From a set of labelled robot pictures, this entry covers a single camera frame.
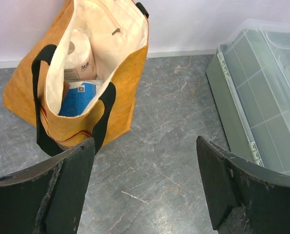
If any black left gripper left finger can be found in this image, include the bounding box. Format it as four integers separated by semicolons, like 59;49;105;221
0;138;95;234

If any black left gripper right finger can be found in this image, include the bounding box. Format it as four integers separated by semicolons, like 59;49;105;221
196;136;290;234

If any green toolbox with clear lid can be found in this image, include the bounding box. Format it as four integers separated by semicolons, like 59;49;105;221
206;19;290;176

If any blue white packet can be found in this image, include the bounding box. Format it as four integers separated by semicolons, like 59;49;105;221
59;80;103;117

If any orange tote bag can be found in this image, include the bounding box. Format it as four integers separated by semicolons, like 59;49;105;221
3;0;149;156

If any white paper roll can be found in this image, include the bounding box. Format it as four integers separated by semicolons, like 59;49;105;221
64;29;97;80

